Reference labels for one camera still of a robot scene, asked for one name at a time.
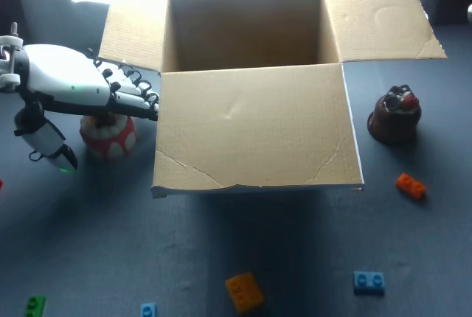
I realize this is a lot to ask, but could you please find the brown chocolate cupcake toy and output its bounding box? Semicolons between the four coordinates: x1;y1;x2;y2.
367;84;423;144

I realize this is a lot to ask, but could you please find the orange two-stud toy brick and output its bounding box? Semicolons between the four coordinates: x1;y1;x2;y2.
395;172;427;200

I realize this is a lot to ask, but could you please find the green toy brick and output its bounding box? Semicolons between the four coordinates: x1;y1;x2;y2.
24;294;48;317

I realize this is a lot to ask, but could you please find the red white mushroom toy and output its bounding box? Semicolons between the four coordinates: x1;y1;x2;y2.
79;114;138;159

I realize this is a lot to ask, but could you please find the amber four-stud toy brick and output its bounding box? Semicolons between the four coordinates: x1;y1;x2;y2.
224;271;266;314

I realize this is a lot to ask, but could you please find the white-sided cardboard box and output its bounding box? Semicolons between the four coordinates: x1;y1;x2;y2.
97;0;449;200

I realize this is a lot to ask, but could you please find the grey table cloth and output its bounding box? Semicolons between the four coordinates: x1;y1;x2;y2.
0;0;472;317

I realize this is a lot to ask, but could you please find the light blue toy brick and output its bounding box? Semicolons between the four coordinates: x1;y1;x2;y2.
353;271;386;296
139;302;159;317

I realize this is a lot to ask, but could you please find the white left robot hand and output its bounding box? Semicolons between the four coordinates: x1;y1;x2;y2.
13;43;162;176

